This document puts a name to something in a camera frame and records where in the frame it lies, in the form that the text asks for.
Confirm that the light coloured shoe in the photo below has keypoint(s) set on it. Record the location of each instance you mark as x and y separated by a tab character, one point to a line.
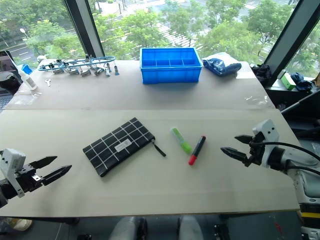
22	225

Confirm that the white plastic bottle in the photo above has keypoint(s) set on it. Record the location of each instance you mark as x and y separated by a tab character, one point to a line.
28	80

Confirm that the brown cardboard box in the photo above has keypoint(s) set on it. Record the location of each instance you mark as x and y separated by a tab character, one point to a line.
316	82

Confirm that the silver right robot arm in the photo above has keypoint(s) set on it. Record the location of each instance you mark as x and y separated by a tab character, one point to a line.
300	158

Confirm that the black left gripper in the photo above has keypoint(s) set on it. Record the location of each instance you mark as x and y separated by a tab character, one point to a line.
27	178

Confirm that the small blue plastic piece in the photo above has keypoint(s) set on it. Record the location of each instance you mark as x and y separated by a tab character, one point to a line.
26	69

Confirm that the dark crumpled cloth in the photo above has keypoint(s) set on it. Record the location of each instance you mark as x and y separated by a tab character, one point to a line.
262	72

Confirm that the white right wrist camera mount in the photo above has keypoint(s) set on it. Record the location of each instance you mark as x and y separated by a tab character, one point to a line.
268	131

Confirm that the blue plastic compartment bin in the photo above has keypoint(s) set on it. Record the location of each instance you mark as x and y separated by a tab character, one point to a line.
171	73

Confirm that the blue clip hanger rack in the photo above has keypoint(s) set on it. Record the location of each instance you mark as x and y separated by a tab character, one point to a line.
75	62

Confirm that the green highlighter pen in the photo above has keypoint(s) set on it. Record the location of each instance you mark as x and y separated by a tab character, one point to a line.
181	141

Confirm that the grey rounded robot leg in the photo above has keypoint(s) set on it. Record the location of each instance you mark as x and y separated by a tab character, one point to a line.
190	228
127	228

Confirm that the black white checkered pencil case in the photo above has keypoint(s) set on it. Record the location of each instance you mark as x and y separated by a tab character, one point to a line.
117	147

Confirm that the black slanted rod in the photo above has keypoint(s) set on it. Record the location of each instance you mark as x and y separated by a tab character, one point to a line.
300	102

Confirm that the black window frame pillar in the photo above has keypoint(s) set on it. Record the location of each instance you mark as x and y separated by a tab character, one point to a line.
85	27
285	42

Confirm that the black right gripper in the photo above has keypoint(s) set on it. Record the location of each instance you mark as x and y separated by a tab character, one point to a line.
257	150

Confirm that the metal hanger clip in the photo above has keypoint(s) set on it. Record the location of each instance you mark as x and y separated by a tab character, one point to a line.
72	71
98	71
107	70
85	73
57	70
116	70

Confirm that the green white small box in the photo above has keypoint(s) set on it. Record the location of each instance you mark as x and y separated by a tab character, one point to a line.
288	82

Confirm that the dark laptop computer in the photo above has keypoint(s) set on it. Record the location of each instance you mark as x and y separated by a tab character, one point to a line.
6	65

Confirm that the blue crumpled cloth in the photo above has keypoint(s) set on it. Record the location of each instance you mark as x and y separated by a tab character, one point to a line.
302	83

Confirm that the red black marker pen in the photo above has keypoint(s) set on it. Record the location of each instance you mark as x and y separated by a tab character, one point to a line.
197	150

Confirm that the blue crumpled plastic bag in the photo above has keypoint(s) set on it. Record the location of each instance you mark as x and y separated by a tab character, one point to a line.
221	66

